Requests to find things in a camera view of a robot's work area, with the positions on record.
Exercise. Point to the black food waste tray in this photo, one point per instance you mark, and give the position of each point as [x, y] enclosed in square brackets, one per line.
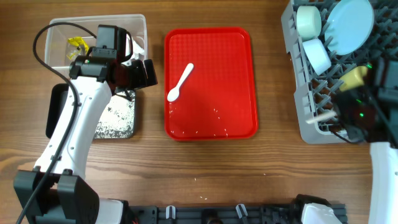
[116, 122]

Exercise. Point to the red serving tray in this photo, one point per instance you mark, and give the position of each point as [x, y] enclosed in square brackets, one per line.
[217, 101]

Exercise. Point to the mint green bowl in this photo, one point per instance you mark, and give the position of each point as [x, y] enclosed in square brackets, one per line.
[309, 23]

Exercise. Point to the white plastic spoon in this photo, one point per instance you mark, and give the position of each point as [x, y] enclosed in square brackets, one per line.
[175, 92]

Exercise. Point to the white napkin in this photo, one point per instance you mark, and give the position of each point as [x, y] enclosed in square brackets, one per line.
[135, 50]

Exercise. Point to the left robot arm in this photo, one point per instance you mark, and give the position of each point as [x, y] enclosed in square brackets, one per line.
[55, 191]

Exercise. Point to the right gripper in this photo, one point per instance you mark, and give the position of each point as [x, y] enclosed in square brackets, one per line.
[341, 99]

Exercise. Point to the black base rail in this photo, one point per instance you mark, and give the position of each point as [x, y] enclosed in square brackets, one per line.
[266, 214]

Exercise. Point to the light blue small bowl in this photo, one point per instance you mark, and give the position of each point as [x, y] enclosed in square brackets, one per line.
[317, 55]

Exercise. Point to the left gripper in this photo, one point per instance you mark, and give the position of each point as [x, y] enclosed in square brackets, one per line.
[141, 81]

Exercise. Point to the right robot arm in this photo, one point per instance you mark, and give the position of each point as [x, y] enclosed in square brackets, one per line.
[381, 85]

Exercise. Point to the yellow snack wrapper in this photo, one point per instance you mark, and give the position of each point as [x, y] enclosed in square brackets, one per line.
[76, 46]

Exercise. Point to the yellow plastic cup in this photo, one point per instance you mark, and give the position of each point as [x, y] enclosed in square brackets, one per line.
[354, 78]

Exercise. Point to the grey dishwasher rack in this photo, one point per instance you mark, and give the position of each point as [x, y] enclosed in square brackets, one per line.
[314, 92]

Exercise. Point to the clear plastic waste bin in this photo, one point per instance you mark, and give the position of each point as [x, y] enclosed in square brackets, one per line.
[57, 36]

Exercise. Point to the light blue plate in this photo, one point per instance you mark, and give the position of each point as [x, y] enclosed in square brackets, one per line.
[349, 24]

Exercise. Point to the white plastic fork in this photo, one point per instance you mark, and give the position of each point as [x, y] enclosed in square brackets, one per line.
[321, 117]

